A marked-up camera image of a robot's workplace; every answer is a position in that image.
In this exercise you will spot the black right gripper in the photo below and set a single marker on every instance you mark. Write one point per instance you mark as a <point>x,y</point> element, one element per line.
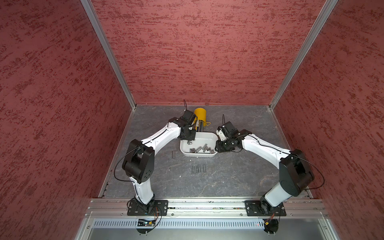
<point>220,148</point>

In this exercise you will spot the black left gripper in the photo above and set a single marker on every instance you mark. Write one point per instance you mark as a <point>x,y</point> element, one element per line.
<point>191,137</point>

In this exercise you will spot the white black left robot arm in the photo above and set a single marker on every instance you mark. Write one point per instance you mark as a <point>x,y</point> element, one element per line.
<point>139,161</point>

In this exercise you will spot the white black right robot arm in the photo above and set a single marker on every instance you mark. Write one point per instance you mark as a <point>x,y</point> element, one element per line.
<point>295,172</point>

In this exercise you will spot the white plastic storage box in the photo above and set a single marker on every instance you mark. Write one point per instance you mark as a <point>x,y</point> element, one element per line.
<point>202,146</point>

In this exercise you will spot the yellow pen holder bucket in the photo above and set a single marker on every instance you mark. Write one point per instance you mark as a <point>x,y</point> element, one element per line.
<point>201,119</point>

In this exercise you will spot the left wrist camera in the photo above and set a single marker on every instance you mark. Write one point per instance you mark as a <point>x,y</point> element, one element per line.
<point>189,115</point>

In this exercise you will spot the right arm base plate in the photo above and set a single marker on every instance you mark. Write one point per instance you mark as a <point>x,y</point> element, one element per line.
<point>263,209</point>

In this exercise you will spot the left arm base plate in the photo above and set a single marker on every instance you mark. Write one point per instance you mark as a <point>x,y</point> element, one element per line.
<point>153,208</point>

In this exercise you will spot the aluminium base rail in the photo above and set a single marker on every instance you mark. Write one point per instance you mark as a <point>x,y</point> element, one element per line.
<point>225,207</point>

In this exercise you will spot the aluminium corner post left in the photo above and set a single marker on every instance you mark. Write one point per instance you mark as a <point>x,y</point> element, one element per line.
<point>96,24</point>

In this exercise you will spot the aluminium corner post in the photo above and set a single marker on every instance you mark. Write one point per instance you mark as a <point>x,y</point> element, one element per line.
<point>320,21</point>
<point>96,24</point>

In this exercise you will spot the aluminium corner post right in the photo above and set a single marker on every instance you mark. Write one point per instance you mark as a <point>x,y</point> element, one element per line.
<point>320,21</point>

